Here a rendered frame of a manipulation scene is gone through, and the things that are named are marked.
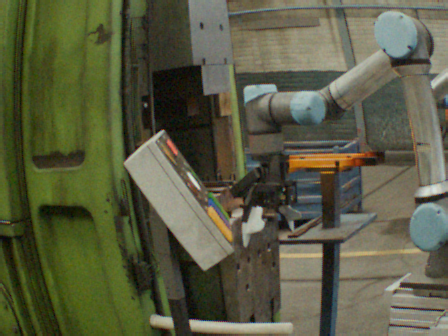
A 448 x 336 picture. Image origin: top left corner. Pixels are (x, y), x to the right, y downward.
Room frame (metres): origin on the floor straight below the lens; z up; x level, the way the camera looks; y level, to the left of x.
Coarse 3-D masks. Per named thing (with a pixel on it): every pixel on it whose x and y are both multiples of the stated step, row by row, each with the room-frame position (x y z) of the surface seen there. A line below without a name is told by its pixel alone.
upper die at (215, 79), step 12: (156, 72) 2.07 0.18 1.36; (168, 72) 2.05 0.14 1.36; (180, 72) 2.03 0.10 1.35; (192, 72) 2.02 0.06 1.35; (204, 72) 2.02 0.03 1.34; (216, 72) 2.10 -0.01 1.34; (228, 72) 2.18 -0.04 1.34; (156, 84) 2.07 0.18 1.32; (168, 84) 2.05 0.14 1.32; (180, 84) 2.03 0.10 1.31; (192, 84) 2.02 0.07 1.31; (204, 84) 2.01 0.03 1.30; (216, 84) 2.09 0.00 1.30; (228, 84) 2.17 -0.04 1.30; (156, 96) 2.07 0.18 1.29; (168, 96) 2.05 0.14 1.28; (180, 96) 2.04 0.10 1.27
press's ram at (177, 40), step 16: (160, 0) 2.00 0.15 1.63; (176, 0) 1.98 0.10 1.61; (192, 0) 1.98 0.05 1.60; (208, 0) 2.09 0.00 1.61; (224, 0) 2.22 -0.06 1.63; (160, 16) 2.00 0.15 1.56; (176, 16) 1.98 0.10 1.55; (192, 16) 1.97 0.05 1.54; (208, 16) 2.08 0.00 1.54; (224, 16) 2.20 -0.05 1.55; (160, 32) 2.00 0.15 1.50; (176, 32) 1.98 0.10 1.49; (192, 32) 1.96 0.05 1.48; (208, 32) 2.07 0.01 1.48; (224, 32) 2.18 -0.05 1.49; (160, 48) 2.00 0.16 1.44; (176, 48) 1.98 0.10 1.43; (192, 48) 1.96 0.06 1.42; (208, 48) 2.06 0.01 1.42; (224, 48) 2.17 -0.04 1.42; (160, 64) 2.00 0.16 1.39; (176, 64) 1.98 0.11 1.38; (192, 64) 1.96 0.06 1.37; (208, 64) 2.05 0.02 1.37
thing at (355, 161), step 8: (296, 160) 2.41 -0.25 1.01; (304, 160) 2.39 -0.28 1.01; (312, 160) 2.37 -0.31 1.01; (320, 160) 2.35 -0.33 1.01; (328, 160) 2.34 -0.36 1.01; (344, 160) 2.30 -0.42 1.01; (352, 160) 2.27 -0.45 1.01; (360, 160) 2.27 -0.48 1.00; (368, 160) 2.25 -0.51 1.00; (376, 160) 2.23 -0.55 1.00
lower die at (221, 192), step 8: (208, 184) 2.12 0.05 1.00; (216, 184) 2.11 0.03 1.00; (224, 184) 2.10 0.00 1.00; (216, 192) 2.05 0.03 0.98; (224, 192) 2.07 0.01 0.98; (224, 200) 2.06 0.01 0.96; (232, 200) 2.12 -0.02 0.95; (240, 200) 2.17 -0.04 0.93; (224, 208) 2.06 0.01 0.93; (232, 208) 2.11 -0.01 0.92
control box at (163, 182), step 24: (144, 144) 1.63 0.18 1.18; (168, 144) 1.56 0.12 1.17; (144, 168) 1.38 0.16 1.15; (168, 168) 1.38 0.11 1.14; (144, 192) 1.38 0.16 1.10; (168, 192) 1.38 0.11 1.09; (192, 192) 1.41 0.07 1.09; (168, 216) 1.38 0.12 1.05; (192, 216) 1.38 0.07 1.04; (192, 240) 1.38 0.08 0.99; (216, 240) 1.38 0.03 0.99
